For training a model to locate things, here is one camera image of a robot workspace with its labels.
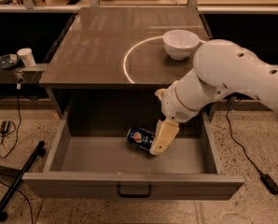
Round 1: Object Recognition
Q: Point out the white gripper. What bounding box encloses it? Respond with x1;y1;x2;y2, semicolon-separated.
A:
149;82;198;156

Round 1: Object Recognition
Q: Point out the blue pepsi can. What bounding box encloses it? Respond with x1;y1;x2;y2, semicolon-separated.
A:
127;127;155;151

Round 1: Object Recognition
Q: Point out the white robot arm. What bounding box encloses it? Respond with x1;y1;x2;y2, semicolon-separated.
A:
150;39;278;155

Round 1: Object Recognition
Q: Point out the grey open drawer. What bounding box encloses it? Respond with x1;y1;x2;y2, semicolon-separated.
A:
21;91;245;202

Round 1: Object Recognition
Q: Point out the grey cabinet counter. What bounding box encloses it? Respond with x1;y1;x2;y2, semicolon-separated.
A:
38;6;231;120

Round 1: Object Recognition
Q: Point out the white ceramic bowl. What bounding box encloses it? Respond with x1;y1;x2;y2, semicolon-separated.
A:
162;30;200;60

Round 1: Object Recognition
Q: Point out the black power adapter right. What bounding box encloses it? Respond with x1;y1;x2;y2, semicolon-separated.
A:
260;174;278;195

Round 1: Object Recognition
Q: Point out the white paper cup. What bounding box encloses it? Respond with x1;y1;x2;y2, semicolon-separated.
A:
17;48;35;67

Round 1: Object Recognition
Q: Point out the dark blue plate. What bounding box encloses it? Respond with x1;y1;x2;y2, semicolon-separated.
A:
0;54;20;70

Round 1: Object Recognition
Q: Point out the black bar on floor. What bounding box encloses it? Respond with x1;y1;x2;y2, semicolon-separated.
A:
0;141;46;222

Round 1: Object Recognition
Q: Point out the black drawer handle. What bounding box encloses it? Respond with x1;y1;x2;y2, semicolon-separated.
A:
117;185;152;199

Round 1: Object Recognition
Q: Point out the black adapter with cable left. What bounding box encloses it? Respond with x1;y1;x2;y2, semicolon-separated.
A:
0;120;20;159

